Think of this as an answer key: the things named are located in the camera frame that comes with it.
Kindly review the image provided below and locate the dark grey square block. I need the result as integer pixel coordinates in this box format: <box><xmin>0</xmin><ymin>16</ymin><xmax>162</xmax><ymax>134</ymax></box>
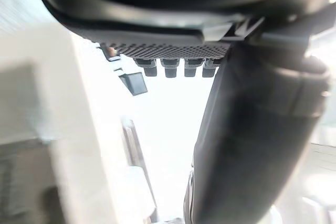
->
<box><xmin>118</xmin><ymin>72</ymin><xmax>148</xmax><ymax>96</ymax></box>

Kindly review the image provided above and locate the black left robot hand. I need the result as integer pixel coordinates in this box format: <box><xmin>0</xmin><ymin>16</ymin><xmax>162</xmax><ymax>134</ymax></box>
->
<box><xmin>34</xmin><ymin>0</ymin><xmax>336</xmax><ymax>224</ymax></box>

